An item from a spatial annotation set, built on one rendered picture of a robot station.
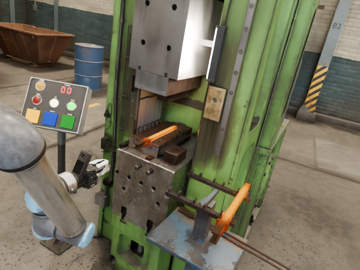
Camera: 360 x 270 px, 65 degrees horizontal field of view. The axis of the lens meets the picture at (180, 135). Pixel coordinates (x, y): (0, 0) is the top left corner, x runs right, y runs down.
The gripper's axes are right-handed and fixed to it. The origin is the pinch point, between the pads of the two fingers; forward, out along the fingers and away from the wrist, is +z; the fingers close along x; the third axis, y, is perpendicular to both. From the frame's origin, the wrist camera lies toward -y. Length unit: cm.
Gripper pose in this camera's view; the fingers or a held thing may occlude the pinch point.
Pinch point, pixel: (105, 160)
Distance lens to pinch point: 132.2
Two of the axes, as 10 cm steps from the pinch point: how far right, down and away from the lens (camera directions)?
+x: 8.7, 3.1, -3.9
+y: -1.6, 9.2, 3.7
